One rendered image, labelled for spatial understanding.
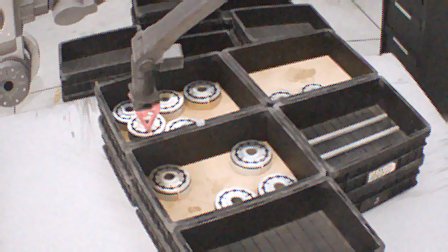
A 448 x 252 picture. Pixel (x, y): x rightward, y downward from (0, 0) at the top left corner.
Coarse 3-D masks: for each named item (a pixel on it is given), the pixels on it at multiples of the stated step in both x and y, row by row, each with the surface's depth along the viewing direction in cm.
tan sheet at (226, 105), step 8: (224, 96) 196; (184, 104) 193; (224, 104) 193; (232, 104) 193; (112, 112) 191; (184, 112) 190; (192, 112) 190; (200, 112) 190; (208, 112) 190; (216, 112) 190; (224, 112) 190; (128, 136) 182
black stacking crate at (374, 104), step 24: (336, 96) 184; (360, 96) 189; (384, 96) 189; (312, 120) 185; (336, 120) 188; (360, 120) 188; (384, 120) 188; (408, 120) 179; (336, 144) 180; (384, 144) 179; (360, 168) 162
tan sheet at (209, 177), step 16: (208, 160) 175; (224, 160) 175; (272, 160) 175; (192, 176) 170; (208, 176) 170; (224, 176) 170; (240, 176) 170; (256, 176) 170; (192, 192) 165; (208, 192) 165; (256, 192) 165; (176, 208) 160; (192, 208) 160; (208, 208) 161
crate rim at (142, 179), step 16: (256, 112) 174; (272, 112) 174; (192, 128) 169; (288, 128) 169; (144, 144) 164; (128, 160) 161; (144, 176) 154; (320, 176) 154; (272, 192) 150; (160, 208) 146; (224, 208) 146; (176, 224) 142
